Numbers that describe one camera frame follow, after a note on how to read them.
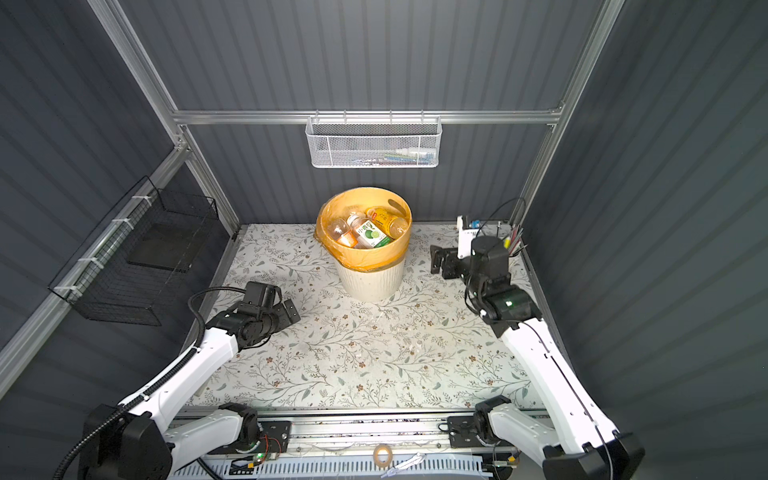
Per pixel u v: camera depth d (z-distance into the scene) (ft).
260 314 2.08
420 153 2.92
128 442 1.32
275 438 2.38
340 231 2.70
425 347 2.92
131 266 2.38
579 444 1.22
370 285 2.91
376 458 2.32
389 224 2.59
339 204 2.93
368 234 2.71
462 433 2.42
